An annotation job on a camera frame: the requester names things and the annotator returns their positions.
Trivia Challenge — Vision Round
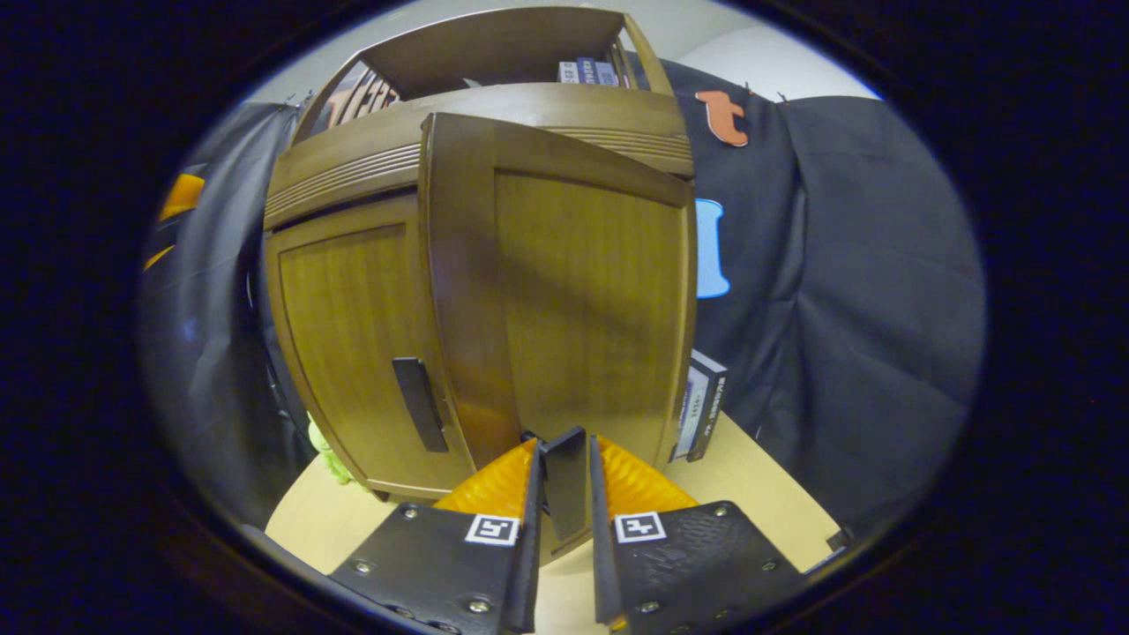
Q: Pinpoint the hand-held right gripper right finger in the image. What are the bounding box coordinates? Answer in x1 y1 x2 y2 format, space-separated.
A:
588 435 805 634

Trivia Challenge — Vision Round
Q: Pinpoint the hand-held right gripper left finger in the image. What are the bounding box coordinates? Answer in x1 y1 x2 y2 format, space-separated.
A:
328 438 541 635

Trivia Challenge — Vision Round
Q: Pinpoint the black door handle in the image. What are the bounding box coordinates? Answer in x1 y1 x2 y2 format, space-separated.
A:
393 357 451 453
540 427 590 541

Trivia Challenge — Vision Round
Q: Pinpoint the wooden double-door shoe cabinet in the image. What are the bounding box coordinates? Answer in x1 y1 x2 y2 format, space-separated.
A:
262 7 699 565

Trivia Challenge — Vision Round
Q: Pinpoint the wooden shoe cabinet door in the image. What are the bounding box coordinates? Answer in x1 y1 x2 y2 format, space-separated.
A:
419 112 698 565
265 192 477 504

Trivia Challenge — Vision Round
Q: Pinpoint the green toy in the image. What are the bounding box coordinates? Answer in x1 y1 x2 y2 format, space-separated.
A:
306 413 354 488

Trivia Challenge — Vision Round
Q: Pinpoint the black backdrop cloth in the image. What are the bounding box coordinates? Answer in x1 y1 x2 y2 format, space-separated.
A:
141 57 987 539

